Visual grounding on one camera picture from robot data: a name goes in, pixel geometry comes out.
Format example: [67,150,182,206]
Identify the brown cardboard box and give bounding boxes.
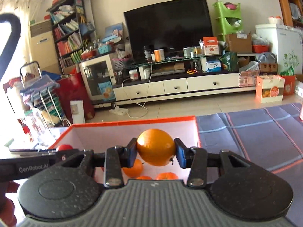
[225,33,252,53]

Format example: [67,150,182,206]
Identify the small orange front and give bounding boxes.
[156,172,179,180]

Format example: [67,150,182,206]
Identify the small orange centre left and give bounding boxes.
[122,159,143,178]

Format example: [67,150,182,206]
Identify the small orange behind finger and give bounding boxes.
[136,175,152,180]

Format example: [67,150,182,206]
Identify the dark bookshelf with books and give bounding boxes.
[47,0,94,74]

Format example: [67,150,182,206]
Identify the orange white product box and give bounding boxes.
[203,37,219,55]

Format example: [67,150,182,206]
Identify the black flat television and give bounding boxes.
[124,0,213,61]

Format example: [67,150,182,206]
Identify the black curved cable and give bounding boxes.
[0,13,22,81]

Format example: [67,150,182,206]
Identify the large orange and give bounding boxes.
[137,129,176,166]

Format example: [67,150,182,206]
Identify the wooden display shelf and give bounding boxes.
[279,0,302,30]

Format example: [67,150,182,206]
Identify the person's hand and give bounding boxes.
[1,181,19,226]

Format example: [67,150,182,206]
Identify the white TV stand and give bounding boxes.
[112,53,257,106]

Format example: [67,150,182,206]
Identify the orange gift box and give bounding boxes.
[255,75,285,103]

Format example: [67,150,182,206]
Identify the red yellow-lid canister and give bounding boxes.
[299,104,303,122]

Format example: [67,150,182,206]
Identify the green stacking baskets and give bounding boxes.
[213,1,243,41]

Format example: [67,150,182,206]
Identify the blue plaid tablecloth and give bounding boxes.
[196,103,302,226]

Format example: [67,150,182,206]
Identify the white bowl on freezer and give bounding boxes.
[268,16,283,25]

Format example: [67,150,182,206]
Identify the wire trolley cart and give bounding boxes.
[5,61,71,136]

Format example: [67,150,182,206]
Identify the white chest freezer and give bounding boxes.
[255,24,302,75]

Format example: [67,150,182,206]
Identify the white air conditioner unit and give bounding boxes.
[30,19,61,74]

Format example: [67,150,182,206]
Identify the orange cardboard box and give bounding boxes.
[48,115,202,185]

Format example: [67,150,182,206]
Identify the white glass-door cabinet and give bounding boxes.
[79,53,117,103]

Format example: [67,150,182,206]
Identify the red cherry tomato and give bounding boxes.
[56,144,73,151]

